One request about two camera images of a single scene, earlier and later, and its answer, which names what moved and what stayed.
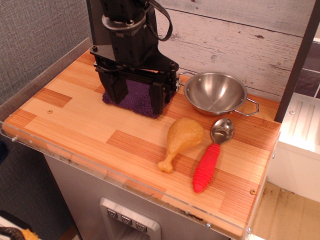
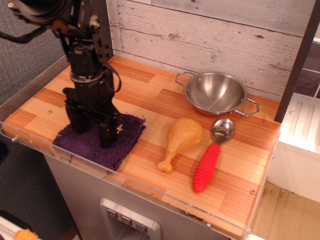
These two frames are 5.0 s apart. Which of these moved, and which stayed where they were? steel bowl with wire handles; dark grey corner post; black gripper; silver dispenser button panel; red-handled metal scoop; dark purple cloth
Moved: dark purple cloth; black gripper
Stayed: steel bowl with wire handles; silver dispenser button panel; dark grey corner post; red-handled metal scoop
